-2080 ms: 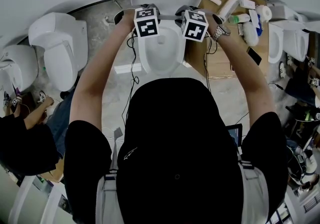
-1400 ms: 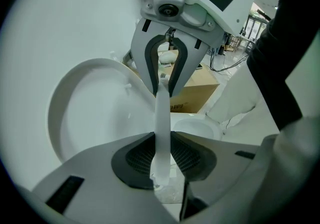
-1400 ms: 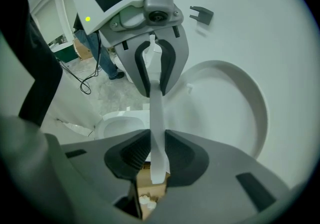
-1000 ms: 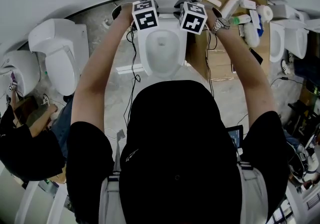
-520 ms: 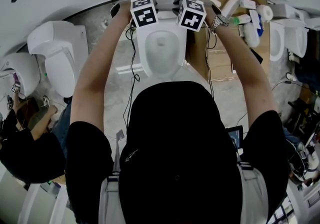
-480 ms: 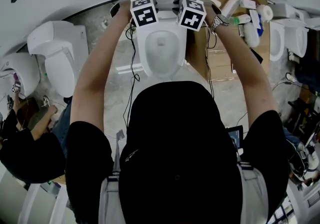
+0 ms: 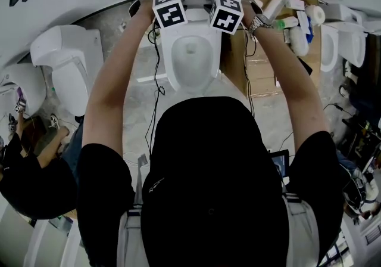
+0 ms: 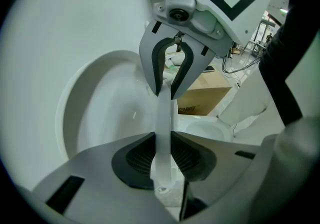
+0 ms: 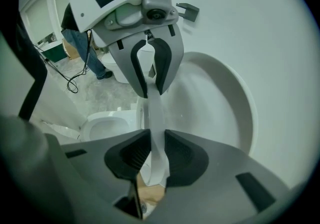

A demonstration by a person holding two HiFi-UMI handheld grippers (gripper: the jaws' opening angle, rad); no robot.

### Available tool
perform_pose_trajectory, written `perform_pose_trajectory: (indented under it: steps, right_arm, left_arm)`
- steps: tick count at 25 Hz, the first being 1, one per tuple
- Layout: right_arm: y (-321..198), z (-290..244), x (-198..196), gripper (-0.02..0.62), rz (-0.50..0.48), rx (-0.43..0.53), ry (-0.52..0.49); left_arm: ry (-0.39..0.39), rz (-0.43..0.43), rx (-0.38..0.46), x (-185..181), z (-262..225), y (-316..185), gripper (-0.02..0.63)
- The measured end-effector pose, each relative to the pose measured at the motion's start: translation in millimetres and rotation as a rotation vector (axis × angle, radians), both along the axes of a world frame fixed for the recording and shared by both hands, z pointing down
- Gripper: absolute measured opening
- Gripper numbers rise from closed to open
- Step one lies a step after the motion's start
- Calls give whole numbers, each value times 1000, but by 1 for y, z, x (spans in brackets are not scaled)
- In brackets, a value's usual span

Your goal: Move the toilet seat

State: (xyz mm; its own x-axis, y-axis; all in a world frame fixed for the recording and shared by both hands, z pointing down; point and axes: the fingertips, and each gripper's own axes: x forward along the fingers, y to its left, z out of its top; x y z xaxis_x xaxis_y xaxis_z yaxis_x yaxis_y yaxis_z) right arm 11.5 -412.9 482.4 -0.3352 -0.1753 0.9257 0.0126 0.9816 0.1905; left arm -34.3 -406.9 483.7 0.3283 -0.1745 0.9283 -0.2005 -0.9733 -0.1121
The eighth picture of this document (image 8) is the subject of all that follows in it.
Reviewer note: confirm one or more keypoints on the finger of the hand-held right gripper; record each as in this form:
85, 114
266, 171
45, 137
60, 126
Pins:
197, 63
147, 53

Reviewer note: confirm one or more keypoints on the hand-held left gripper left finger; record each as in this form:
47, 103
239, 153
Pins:
92, 168

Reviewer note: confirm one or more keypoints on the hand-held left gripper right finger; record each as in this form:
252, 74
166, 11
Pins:
225, 163

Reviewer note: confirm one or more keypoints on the person's right forearm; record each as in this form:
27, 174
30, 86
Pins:
282, 50

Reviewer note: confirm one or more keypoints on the white toilet bowl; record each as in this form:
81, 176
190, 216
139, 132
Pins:
105, 103

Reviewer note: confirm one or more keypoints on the white toilet lid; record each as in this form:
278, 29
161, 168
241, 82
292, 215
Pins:
62, 18

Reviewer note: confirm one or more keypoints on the black smartphone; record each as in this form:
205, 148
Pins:
209, 68

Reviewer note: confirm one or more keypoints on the brown cardboard box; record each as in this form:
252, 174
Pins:
202, 98

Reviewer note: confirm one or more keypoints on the white power strip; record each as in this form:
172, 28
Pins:
238, 85

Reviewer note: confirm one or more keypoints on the metal frame table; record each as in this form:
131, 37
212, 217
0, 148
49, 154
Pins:
256, 48

